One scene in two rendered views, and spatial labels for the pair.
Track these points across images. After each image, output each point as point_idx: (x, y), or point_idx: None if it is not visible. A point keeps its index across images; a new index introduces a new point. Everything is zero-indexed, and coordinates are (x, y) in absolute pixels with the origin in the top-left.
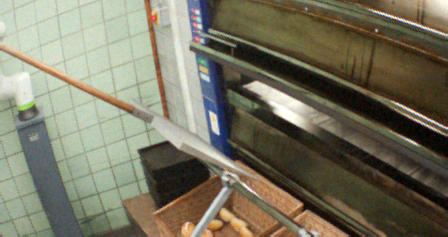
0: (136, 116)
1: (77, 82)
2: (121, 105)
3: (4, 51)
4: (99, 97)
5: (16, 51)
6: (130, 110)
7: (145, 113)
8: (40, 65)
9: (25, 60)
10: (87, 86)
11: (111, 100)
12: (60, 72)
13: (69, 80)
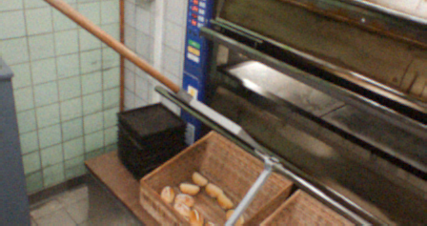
0: (180, 95)
1: (133, 56)
2: (171, 85)
3: None
4: (152, 74)
5: (59, 1)
6: (176, 90)
7: (188, 93)
8: (93, 28)
9: (72, 16)
10: (143, 62)
11: (163, 79)
12: (116, 41)
13: (126, 52)
